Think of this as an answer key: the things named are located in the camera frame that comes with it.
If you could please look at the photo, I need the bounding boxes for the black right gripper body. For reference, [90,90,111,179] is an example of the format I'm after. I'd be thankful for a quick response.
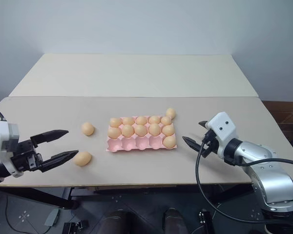
[199,128,219,159]

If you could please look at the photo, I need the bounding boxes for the black device with white dots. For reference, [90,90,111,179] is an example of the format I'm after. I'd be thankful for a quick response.
[197,208,213,234]

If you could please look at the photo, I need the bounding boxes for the dark rounded shape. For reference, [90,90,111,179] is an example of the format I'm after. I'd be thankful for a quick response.
[162,207,187,234]
[103,209,138,234]

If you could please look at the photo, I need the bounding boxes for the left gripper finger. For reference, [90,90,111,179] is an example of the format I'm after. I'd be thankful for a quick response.
[40,149,79,173]
[30,130,69,148]

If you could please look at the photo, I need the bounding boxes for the black floor device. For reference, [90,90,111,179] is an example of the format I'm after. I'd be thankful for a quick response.
[62,220,89,234]

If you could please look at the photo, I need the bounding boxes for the brown cardboard boxes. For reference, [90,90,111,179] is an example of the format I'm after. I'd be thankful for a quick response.
[262,100,293,147]

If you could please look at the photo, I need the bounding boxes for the thin black floor cable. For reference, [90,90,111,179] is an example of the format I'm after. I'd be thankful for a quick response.
[4,194,51,232]

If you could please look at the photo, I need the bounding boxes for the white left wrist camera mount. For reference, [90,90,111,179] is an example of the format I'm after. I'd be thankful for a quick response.
[0,120,24,177]

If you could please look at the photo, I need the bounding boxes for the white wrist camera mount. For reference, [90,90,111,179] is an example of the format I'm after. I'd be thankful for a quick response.
[206,111,236,160]
[0,120,24,177]

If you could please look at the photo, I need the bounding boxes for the black table frame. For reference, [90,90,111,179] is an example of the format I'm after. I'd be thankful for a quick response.
[0,182,253,211]

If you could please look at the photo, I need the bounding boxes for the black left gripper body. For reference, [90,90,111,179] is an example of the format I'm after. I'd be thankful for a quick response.
[11,139,45,174]

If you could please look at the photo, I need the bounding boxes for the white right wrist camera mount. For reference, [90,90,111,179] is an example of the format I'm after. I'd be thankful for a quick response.
[206,111,236,160]

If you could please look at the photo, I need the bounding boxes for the grey flat floor piece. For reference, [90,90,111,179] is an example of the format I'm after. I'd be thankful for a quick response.
[44,209,61,227]

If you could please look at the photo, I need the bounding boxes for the pink egg tray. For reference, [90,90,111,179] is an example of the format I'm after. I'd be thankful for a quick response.
[105,116,178,153]

